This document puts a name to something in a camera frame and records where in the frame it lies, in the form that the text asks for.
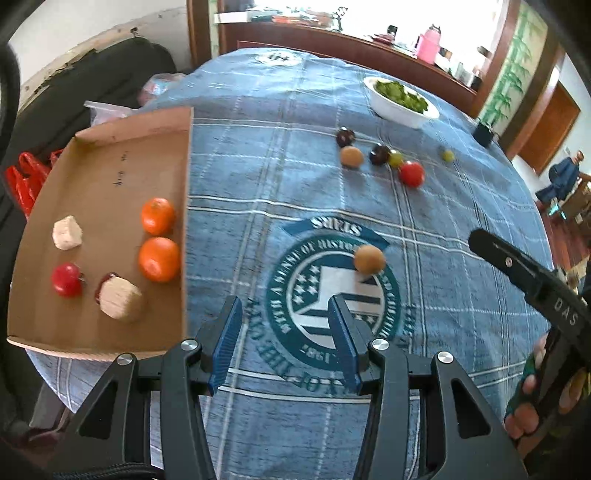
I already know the large red tomato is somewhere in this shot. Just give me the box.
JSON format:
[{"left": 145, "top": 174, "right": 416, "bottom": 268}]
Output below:
[{"left": 399, "top": 161, "right": 425, "bottom": 188}]

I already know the seated person in blue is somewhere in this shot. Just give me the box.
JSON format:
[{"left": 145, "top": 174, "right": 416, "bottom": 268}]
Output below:
[{"left": 535, "top": 150, "right": 585, "bottom": 207}]

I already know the brown longan fruit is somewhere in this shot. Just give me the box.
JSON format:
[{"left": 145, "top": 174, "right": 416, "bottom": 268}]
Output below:
[{"left": 353, "top": 244, "right": 387, "bottom": 275}]

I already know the tan round fruit far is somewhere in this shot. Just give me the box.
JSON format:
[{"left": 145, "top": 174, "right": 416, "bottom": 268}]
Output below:
[{"left": 339, "top": 146, "right": 365, "bottom": 169}]

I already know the dark purple plum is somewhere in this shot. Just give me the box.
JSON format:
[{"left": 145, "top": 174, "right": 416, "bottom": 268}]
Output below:
[
  {"left": 335, "top": 127, "right": 356, "bottom": 148},
  {"left": 369, "top": 143, "right": 391, "bottom": 166}
]

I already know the red plastic bag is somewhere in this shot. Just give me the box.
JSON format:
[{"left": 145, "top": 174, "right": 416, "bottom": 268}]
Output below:
[{"left": 4, "top": 149, "right": 63, "bottom": 219}]

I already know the black sofa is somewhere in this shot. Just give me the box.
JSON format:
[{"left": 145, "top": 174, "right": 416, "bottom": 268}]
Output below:
[{"left": 2, "top": 37, "right": 176, "bottom": 168}]

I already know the dark purple plum left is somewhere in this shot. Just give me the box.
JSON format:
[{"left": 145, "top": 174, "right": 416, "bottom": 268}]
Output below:
[{"left": 335, "top": 127, "right": 356, "bottom": 148}]

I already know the pink water bottle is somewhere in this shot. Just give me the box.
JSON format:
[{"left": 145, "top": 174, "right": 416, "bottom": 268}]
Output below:
[{"left": 416, "top": 24, "right": 441, "bottom": 65}]

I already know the red tomato with stem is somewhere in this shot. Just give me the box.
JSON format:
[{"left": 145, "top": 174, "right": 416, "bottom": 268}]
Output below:
[{"left": 51, "top": 262, "right": 84, "bottom": 298}]

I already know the orange with stem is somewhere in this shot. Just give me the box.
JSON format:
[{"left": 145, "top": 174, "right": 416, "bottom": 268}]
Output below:
[{"left": 140, "top": 197, "right": 176, "bottom": 236}]

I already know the white plastic bag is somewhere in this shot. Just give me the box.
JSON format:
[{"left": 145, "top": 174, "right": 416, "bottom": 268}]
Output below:
[{"left": 84, "top": 100, "right": 136, "bottom": 127}]

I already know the right hand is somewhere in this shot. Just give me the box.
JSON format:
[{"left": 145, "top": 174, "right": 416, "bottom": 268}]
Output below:
[{"left": 504, "top": 334, "right": 590, "bottom": 440}]

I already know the white bowl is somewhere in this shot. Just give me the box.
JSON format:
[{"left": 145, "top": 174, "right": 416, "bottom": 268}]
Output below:
[{"left": 363, "top": 76, "right": 440, "bottom": 130}]

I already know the green leafy salad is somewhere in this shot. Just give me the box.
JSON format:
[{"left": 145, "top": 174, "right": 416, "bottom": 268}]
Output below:
[{"left": 375, "top": 81, "right": 428, "bottom": 113}]

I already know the blue plaid tablecloth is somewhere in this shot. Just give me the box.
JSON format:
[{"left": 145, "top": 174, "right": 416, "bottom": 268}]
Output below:
[{"left": 31, "top": 48, "right": 552, "bottom": 479}]

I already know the round orange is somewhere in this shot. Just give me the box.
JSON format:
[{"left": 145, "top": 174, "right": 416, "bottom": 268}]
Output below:
[{"left": 138, "top": 237, "right": 181, "bottom": 283}]

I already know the wooden headboard ledge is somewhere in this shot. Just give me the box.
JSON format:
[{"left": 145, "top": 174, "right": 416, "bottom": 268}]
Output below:
[{"left": 218, "top": 22, "right": 477, "bottom": 114}]

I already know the small black box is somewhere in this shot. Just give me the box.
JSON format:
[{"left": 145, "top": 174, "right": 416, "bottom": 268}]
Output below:
[{"left": 473, "top": 120, "right": 495, "bottom": 148}]

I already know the brown cardboard tray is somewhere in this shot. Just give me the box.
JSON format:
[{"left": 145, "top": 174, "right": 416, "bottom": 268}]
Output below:
[{"left": 7, "top": 107, "right": 192, "bottom": 361}]

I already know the dark purple plum right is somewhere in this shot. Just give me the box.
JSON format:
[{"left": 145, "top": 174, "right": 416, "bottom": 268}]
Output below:
[{"left": 369, "top": 143, "right": 391, "bottom": 166}]

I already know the green grape far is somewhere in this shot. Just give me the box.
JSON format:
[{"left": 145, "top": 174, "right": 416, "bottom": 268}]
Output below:
[{"left": 442, "top": 150, "right": 455, "bottom": 162}]

